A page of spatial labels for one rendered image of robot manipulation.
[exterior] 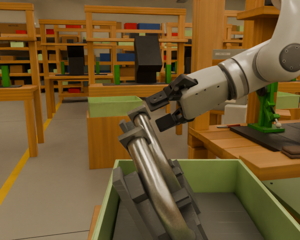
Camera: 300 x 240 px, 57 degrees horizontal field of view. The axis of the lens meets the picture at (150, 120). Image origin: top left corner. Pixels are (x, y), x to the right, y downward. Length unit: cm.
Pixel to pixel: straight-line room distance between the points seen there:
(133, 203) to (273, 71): 32
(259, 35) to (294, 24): 122
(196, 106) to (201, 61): 100
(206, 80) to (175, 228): 28
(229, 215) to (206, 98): 42
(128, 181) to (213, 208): 53
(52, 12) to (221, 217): 1077
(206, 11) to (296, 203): 103
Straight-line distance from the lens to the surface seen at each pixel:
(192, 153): 166
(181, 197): 60
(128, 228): 79
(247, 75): 57
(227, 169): 97
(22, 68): 1075
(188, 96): 53
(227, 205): 92
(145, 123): 56
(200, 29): 156
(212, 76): 55
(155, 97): 53
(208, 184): 98
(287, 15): 55
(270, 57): 53
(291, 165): 118
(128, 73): 818
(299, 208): 94
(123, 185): 37
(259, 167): 110
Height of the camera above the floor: 130
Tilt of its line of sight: 13 degrees down
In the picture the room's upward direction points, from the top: straight up
